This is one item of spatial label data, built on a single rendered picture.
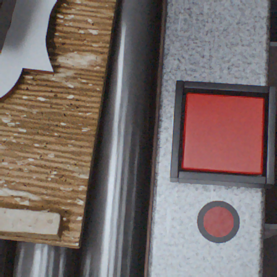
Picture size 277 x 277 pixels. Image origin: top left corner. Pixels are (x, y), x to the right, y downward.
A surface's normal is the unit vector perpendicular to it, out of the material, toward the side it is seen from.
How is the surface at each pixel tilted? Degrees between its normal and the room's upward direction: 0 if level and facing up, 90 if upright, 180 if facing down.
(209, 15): 0
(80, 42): 0
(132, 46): 13
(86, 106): 0
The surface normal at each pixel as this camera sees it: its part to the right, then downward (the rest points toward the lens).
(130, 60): 0.22, -0.24
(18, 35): -0.01, -0.25
